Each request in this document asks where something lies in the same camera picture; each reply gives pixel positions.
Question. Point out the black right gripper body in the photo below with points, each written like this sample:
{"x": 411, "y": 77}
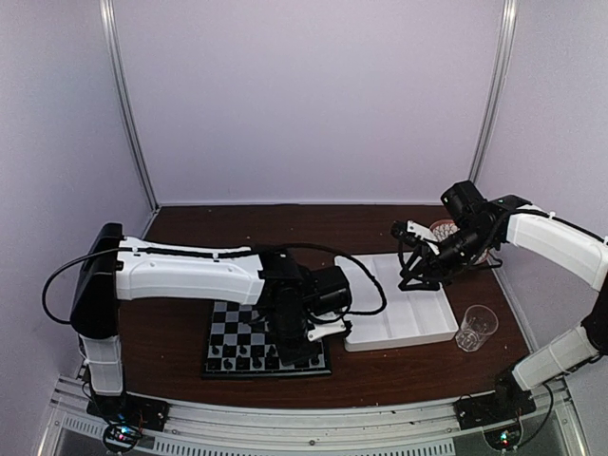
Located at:
{"x": 434, "y": 266}

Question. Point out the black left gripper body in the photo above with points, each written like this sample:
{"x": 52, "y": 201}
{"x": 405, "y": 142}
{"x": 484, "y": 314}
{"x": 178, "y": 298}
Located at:
{"x": 284, "y": 337}

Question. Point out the black white chess board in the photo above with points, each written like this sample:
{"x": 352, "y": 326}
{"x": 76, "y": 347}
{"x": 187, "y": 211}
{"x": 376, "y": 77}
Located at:
{"x": 235, "y": 325}

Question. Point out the white plastic compartment tray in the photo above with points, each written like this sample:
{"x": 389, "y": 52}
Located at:
{"x": 410, "y": 319}

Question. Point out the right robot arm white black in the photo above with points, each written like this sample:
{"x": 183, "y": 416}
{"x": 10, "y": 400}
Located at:
{"x": 559, "y": 267}

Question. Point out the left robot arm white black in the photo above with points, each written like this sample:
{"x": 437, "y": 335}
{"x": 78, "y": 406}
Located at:
{"x": 300, "y": 306}

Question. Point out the patterned ceramic plate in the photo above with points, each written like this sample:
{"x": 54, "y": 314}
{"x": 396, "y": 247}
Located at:
{"x": 445, "y": 228}

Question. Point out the clear drinking glass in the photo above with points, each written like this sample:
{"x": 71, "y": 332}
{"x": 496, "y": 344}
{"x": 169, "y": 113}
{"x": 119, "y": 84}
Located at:
{"x": 478, "y": 324}

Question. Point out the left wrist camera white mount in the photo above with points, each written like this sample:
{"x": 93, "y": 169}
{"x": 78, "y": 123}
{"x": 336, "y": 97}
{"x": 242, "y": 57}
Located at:
{"x": 319, "y": 331}

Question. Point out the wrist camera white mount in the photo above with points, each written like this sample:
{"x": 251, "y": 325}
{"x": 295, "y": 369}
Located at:
{"x": 319, "y": 331}
{"x": 413, "y": 233}

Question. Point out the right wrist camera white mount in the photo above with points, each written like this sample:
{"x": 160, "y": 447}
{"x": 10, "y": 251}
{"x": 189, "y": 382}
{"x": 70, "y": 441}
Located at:
{"x": 413, "y": 233}

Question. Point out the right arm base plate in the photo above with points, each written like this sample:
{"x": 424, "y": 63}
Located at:
{"x": 485, "y": 410}

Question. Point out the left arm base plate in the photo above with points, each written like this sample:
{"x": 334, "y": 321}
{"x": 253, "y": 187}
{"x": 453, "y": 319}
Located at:
{"x": 137, "y": 411}

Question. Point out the front aluminium rail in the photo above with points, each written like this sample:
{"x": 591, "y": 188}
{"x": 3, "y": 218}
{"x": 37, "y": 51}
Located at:
{"x": 428, "y": 428}

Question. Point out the right aluminium frame post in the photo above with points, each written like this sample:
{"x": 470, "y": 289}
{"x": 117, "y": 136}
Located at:
{"x": 502, "y": 60}

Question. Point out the aluminium frame post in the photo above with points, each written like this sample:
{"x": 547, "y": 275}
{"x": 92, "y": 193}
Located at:
{"x": 502, "y": 60}
{"x": 111, "y": 36}

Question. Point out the left aluminium frame post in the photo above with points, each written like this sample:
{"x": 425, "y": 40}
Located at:
{"x": 111, "y": 36}

